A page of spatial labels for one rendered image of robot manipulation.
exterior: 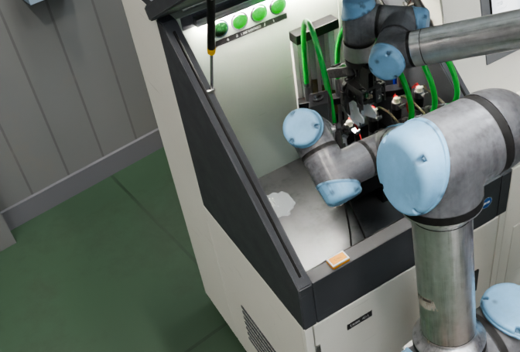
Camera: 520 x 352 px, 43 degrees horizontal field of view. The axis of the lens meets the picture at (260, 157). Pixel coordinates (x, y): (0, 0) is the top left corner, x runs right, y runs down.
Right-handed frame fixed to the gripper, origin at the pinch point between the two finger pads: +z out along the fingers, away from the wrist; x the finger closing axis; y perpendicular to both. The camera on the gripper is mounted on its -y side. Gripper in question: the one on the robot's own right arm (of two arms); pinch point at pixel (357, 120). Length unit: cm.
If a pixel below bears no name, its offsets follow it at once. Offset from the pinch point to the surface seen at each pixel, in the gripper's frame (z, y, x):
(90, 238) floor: 117, -133, -64
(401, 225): 21.8, 19.7, -1.7
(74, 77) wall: 55, -173, -39
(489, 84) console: 12, -2, 49
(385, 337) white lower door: 62, 22, -9
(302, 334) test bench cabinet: 42, 20, -35
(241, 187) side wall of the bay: 4.8, -1.7, -34.8
